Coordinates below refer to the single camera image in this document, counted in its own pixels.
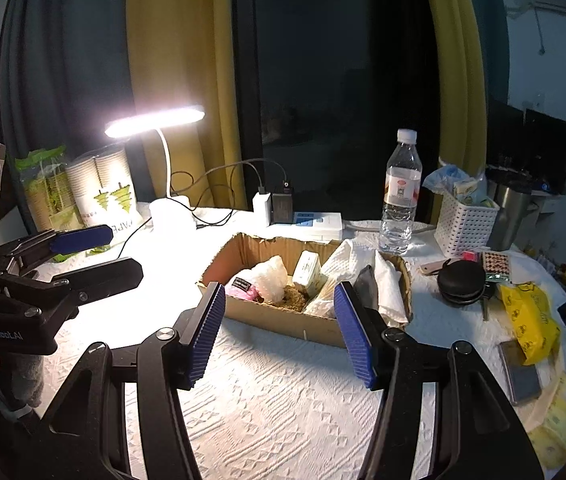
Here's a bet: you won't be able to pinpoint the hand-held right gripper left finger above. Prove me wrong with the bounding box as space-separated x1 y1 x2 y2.
38 282 227 480

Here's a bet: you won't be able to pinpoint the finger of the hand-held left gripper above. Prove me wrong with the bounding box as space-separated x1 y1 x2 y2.
0 224 115 274
0 257 144 312

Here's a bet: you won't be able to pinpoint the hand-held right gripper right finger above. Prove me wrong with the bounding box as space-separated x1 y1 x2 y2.
334 281 546 480

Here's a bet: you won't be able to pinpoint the dark cloth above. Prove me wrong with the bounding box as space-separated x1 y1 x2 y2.
350 265 382 312

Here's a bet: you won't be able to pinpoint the white textured towel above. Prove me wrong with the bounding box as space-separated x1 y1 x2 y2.
305 239 360 319
374 251 412 329

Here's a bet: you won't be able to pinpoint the pink plush toy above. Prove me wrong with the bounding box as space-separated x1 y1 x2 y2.
225 275 260 304

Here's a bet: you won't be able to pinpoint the cardboard box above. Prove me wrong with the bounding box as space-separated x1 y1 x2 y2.
197 232 414 349

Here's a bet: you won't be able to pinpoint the brown fuzzy lump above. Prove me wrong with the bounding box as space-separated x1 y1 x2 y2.
267 285 310 314

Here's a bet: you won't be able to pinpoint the pale small box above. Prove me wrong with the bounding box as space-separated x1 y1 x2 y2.
292 251 323 291

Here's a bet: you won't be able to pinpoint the green paper cup pack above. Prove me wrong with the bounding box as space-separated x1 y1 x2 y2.
15 146 87 264

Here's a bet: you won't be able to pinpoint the white paper cup pack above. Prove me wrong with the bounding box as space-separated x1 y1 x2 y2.
65 144 144 247

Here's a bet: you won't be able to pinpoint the white desk lamp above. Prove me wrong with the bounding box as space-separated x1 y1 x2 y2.
104 104 207 235

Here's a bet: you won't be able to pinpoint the white textured tablecloth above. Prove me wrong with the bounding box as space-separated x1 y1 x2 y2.
27 202 566 480

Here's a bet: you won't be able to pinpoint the white blue power strip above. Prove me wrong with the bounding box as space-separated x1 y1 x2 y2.
283 211 344 242

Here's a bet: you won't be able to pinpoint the black round case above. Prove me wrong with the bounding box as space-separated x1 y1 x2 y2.
437 259 486 307

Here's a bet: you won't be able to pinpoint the clear water bottle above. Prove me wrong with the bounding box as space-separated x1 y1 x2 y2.
379 129 423 255

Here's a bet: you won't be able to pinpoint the white charger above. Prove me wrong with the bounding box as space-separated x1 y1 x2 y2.
253 190 274 226

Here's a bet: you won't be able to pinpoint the black charger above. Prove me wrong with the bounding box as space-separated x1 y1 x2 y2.
272 179 295 225

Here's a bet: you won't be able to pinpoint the white plastic basket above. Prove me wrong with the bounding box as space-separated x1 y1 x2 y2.
434 187 500 257

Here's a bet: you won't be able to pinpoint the red dotted small box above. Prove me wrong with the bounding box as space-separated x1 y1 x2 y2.
481 251 514 286

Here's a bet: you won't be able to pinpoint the smartphone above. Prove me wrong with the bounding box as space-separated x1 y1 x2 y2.
499 340 543 406

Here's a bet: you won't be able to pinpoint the yellow packet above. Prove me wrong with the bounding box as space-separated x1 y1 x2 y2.
499 282 562 366

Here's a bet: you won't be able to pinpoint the crumpled blue plastic bag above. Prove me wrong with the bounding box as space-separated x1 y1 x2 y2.
422 157 470 195

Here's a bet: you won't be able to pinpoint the dark blue curtain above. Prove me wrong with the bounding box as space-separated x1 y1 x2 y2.
0 0 158 202

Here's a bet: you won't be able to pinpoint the pale sachets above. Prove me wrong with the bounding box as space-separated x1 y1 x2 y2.
453 177 498 210

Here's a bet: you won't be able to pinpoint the steel mug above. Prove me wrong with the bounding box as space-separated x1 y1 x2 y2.
488 179 534 252

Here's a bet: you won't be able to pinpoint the wide yellow curtain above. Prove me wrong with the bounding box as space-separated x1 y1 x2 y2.
126 0 244 209

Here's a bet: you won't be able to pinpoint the pale yellow tissue packs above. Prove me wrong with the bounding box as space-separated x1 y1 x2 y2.
527 374 566 467

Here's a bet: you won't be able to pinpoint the narrow black monitor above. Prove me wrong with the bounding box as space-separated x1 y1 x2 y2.
487 100 525 172

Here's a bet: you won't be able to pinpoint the dark window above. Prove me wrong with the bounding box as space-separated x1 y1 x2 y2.
232 0 440 222

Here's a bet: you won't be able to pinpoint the wide black monitor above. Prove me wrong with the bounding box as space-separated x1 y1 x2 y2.
523 108 566 196

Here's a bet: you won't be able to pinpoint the narrow yellow curtain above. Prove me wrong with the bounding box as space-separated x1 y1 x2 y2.
418 0 490 182

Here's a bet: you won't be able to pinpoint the teal curtain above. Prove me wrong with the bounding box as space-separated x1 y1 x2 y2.
473 0 512 107

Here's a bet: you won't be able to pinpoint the black lamp cable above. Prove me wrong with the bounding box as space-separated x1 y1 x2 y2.
112 219 152 262

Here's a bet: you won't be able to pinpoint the pink strap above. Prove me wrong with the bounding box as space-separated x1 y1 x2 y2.
419 258 452 276

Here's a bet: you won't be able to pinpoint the black charger cable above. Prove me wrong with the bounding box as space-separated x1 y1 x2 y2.
169 158 266 232

